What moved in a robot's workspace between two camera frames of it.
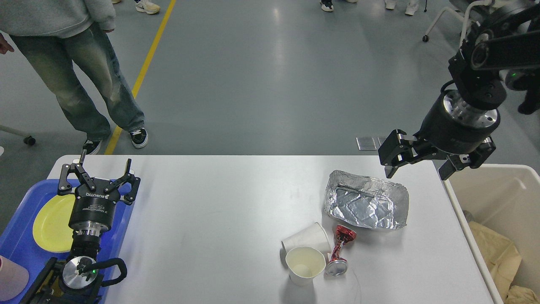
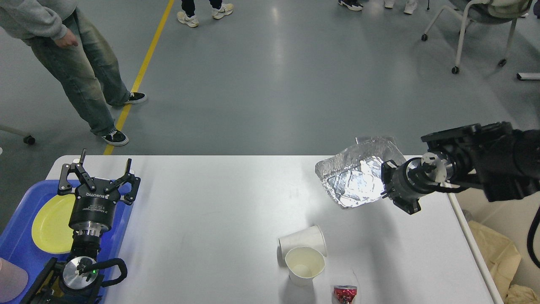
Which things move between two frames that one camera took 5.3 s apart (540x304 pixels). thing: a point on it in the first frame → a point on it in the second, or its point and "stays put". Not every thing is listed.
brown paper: x=517 y=294 stays put
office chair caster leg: x=28 y=139 stays put
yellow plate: x=50 y=223 stays put
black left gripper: x=93 y=210 stays put
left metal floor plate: x=365 y=143 stays put
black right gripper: x=452 y=126 → x=411 y=179
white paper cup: x=304 y=263 stays put
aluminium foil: x=366 y=202 → x=354 y=176
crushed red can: x=337 y=266 → x=345 y=294
